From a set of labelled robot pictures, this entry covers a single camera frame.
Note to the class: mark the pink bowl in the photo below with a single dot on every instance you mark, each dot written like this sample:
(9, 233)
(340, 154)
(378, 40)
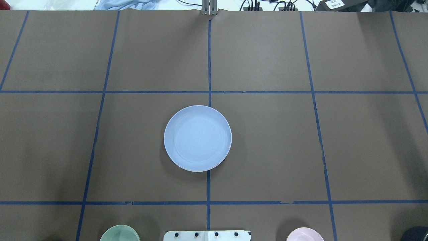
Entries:
(304, 234)

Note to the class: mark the white camera mast base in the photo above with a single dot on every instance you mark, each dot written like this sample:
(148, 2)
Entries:
(207, 235)

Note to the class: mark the green bowl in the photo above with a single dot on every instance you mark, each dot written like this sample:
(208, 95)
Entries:
(120, 233)

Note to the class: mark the light blue cloth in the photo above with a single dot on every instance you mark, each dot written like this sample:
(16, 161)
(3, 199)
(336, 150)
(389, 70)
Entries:
(126, 4)

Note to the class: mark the dark blue lidded pot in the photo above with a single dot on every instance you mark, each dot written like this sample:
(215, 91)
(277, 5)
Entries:
(416, 233)

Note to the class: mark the aluminium frame post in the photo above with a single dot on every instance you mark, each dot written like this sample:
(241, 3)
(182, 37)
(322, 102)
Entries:
(209, 7)

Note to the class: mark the blue plate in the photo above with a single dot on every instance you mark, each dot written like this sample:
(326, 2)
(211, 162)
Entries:
(197, 138)

